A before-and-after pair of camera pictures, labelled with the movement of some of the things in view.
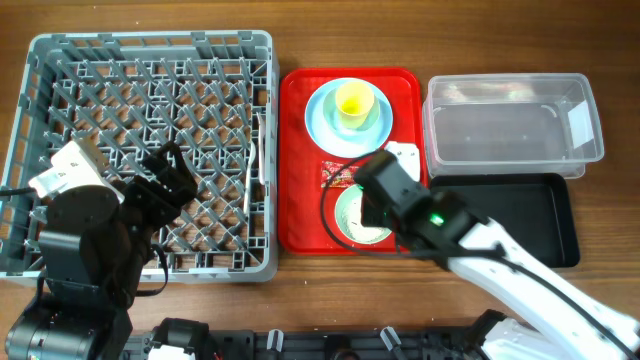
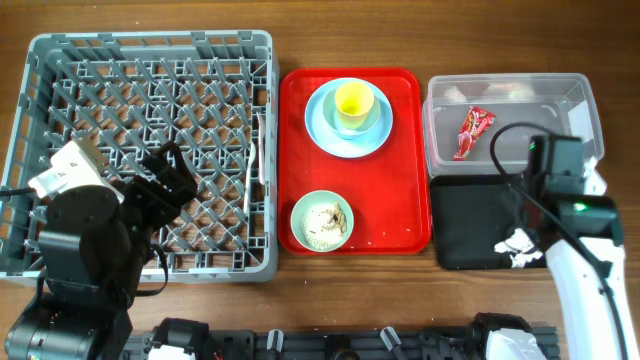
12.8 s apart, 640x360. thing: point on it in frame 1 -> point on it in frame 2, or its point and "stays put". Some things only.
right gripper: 370,215 -> 529,183
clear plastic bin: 511,126 stays put
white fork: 261,150 stays put
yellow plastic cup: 354,101 stays put
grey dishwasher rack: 214,94 stays put
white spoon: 246,196 stays put
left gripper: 164,207 stays put
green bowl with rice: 348,218 -> 322,220
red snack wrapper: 337,174 -> 476,122
